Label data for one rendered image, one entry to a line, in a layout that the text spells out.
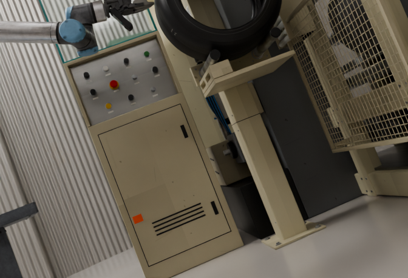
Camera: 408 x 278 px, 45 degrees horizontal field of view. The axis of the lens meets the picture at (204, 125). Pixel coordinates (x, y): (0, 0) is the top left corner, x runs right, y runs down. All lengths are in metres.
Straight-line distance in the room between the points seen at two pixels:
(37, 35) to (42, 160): 2.66
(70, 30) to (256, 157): 1.05
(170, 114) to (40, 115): 2.20
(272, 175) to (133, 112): 0.83
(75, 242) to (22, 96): 1.39
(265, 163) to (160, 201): 0.62
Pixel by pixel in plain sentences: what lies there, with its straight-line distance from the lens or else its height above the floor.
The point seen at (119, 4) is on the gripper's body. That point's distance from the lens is 2.19.
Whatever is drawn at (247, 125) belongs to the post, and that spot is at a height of 0.58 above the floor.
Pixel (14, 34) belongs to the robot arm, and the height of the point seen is 1.25.
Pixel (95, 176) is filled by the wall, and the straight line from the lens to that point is 4.66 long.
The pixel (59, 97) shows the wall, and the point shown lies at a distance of 4.75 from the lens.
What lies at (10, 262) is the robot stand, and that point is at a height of 0.43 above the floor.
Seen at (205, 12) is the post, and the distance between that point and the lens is 2.50.
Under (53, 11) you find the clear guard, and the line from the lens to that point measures 2.89.
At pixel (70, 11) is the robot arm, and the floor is 1.29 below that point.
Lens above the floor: 0.52
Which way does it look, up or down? 3 degrees up
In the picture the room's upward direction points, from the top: 22 degrees counter-clockwise
